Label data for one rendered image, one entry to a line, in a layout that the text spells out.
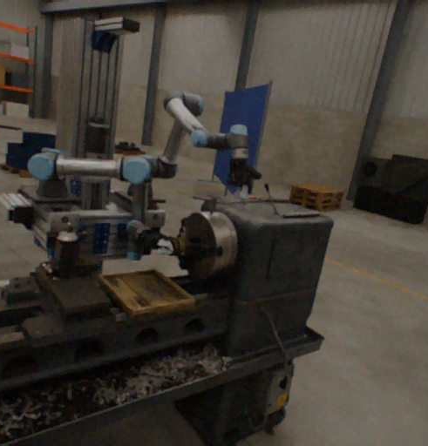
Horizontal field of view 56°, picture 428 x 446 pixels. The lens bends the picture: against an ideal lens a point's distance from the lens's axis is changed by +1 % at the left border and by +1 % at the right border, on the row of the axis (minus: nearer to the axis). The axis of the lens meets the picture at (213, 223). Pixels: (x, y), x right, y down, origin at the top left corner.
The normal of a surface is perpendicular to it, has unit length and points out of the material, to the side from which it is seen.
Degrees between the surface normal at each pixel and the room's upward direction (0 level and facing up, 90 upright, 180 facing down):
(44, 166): 91
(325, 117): 90
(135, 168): 90
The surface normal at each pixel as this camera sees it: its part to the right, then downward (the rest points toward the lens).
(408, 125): -0.68, 0.08
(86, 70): 0.61, 0.29
